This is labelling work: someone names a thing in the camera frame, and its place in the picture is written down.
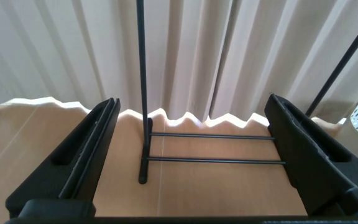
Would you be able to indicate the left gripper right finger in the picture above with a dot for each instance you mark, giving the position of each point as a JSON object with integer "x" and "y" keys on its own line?
{"x": 322, "y": 186}

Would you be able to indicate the black clothes rack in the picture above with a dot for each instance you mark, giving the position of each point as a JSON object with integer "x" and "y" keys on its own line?
{"x": 142, "y": 62}

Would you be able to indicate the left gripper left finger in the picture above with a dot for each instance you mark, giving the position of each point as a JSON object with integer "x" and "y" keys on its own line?
{"x": 42, "y": 186}

